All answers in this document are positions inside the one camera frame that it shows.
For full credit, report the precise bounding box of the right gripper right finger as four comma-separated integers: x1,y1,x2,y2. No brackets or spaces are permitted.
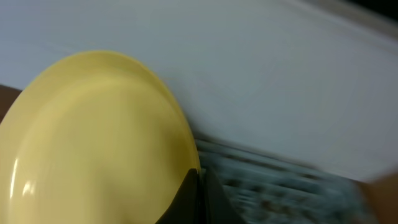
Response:
203,167,246,224

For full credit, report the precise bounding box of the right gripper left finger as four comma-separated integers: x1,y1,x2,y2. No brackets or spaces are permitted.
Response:
156,169,200,224

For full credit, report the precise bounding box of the yellow plate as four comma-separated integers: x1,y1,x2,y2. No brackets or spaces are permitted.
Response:
1,51,200,223

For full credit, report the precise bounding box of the grey dishwasher rack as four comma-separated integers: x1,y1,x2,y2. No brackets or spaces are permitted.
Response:
195,140,377,224

